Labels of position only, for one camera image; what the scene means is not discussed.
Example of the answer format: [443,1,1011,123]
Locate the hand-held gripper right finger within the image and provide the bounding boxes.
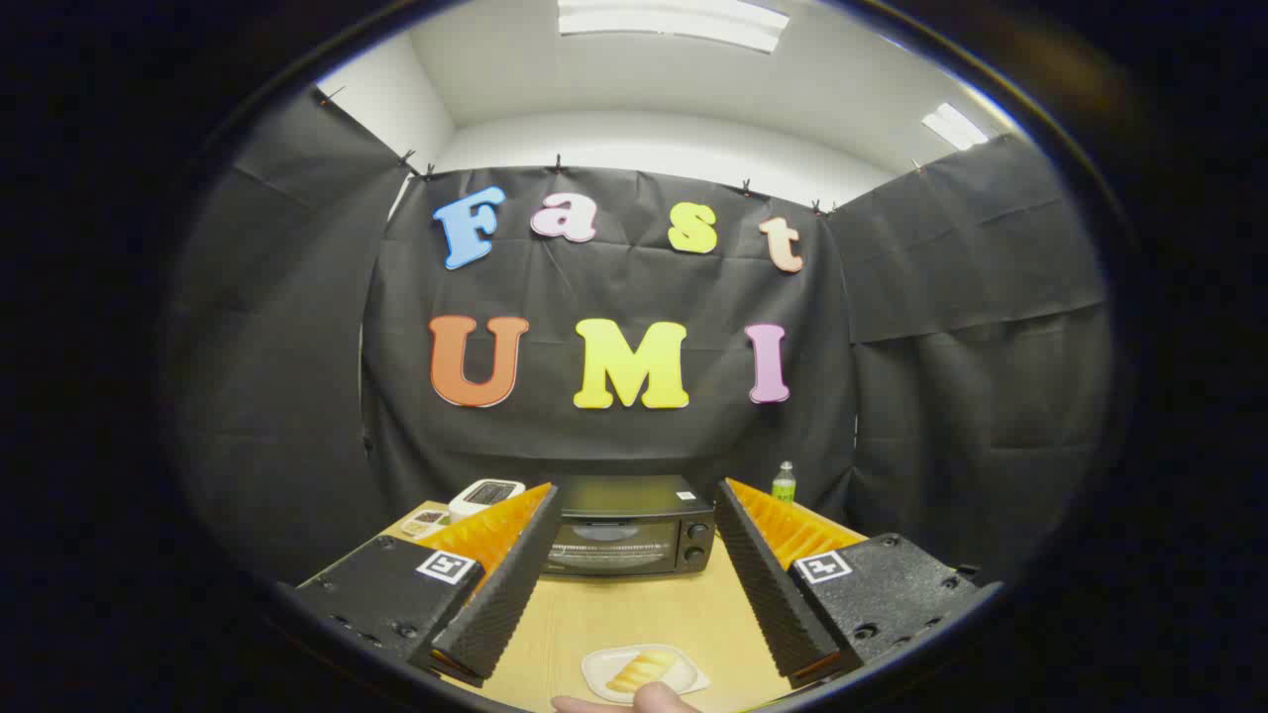
[713,478,982,684]

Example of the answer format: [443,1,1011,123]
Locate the black toaster oven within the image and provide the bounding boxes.
[540,475,717,578]

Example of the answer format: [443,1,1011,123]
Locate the small ceiling light panel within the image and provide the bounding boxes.
[921,102,990,152]

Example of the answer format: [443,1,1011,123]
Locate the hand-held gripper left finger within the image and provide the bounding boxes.
[294,482,564,689]

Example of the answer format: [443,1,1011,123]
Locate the white pop-up toaster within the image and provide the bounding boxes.
[448,479,526,524]

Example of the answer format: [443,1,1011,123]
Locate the white plate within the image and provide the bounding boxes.
[581,644,710,704]

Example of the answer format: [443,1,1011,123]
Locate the large ceiling light panel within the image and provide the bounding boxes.
[557,0,791,53]

